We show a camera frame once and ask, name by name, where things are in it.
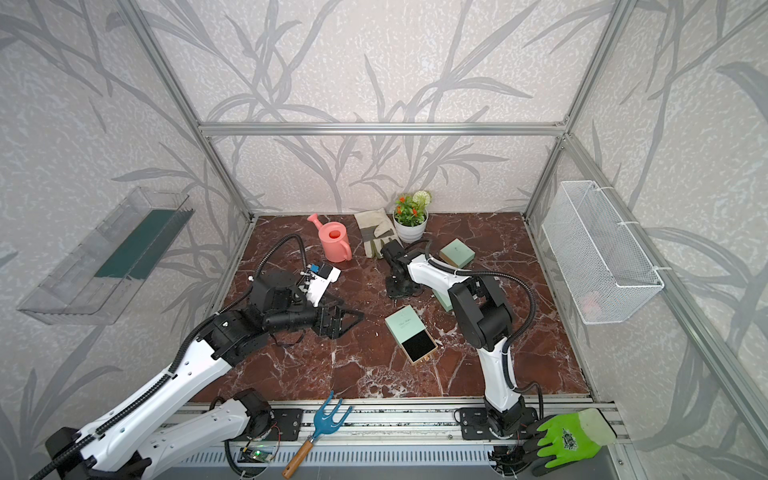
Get pink watering can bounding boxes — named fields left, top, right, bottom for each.
left=307, top=214, right=352, bottom=263

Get clear plastic wall shelf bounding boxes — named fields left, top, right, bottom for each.
left=17, top=187, right=194, bottom=326

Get small circuit board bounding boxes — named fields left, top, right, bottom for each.
left=239, top=446, right=275, bottom=464

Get green black garden glove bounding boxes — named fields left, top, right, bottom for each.
left=522, top=408, right=617, bottom=477

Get blue garden fork wooden handle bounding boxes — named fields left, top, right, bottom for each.
left=282, top=391, right=354, bottom=479

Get mint drawer jewelry box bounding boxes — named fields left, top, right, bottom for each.
left=385, top=305, right=437, bottom=364

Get grey work gloves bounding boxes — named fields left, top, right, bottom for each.
left=354, top=208, right=400, bottom=259

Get potted plant white pot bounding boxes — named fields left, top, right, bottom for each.
left=393, top=190, right=432, bottom=244

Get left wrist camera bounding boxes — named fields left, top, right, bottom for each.
left=304, top=263, right=341, bottom=307

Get white wire mesh basket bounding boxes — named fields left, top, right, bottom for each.
left=542, top=180, right=665, bottom=325

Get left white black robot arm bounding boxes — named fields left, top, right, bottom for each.
left=34, top=265, right=364, bottom=479

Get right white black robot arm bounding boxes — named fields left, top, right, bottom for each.
left=381, top=241, right=543, bottom=436

